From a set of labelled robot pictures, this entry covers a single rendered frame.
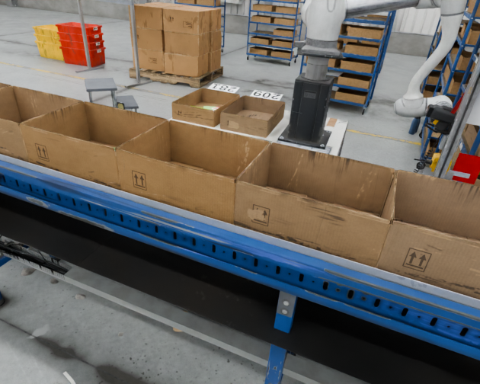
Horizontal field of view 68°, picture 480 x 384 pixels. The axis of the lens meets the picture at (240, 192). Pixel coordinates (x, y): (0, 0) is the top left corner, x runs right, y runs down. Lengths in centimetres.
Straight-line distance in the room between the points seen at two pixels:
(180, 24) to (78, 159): 458
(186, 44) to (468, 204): 495
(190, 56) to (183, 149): 439
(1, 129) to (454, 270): 142
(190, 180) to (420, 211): 69
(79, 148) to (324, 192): 79
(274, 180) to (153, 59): 499
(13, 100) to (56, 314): 105
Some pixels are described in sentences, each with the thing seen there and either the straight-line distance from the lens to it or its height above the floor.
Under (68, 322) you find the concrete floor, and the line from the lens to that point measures 204.
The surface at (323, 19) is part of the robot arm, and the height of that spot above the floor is 136.
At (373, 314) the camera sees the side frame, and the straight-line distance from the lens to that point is 97.
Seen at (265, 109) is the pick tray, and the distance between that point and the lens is 234.
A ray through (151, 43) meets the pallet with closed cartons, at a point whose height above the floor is 55.
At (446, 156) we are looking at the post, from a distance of 175.
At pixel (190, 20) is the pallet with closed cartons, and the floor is 93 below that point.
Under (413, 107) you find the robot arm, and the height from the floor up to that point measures 94.
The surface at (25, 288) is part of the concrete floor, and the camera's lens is 229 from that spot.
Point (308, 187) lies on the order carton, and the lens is 120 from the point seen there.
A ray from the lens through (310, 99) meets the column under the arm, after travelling 191.
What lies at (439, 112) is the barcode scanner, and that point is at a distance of 171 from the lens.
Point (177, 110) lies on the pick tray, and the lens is 217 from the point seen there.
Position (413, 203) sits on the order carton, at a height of 96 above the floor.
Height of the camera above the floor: 151
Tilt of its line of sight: 31 degrees down
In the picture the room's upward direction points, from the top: 4 degrees clockwise
